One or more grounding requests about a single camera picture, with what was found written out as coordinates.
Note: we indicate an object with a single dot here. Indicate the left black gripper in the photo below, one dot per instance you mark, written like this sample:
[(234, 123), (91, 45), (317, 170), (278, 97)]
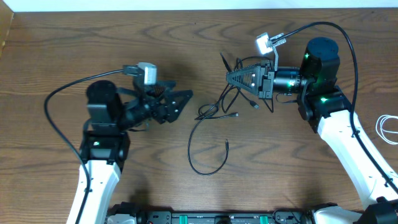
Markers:
[(158, 107)]

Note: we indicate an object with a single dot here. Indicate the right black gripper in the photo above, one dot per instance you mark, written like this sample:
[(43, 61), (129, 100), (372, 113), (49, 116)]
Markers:
[(267, 82)]

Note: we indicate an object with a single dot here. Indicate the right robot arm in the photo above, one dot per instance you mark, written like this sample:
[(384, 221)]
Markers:
[(328, 111)]

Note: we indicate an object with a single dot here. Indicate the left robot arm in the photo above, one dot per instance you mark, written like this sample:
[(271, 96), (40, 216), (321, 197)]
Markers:
[(114, 112)]

